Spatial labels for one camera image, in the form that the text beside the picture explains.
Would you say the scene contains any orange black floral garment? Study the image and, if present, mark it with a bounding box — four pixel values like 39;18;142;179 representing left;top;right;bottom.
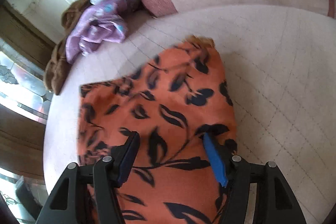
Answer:
77;35;238;224

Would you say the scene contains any purple floral cloth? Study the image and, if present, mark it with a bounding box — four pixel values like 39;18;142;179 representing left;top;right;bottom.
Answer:
66;0;139;64

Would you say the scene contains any leaded stained glass pane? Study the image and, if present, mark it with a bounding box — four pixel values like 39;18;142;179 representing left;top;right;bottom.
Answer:
0;166;49;214
0;38;50;119

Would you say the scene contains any pink quilted bed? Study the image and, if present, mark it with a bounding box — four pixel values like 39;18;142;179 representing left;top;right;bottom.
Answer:
43;5;336;224

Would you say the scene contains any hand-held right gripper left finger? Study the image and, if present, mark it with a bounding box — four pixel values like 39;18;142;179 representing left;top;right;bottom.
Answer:
35;131;141;224

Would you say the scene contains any brown cloth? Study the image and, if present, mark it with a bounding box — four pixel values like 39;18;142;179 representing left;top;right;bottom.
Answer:
43;0;91;95

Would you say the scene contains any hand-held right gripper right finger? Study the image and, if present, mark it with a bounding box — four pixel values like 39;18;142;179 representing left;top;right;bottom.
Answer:
203;132;307;224

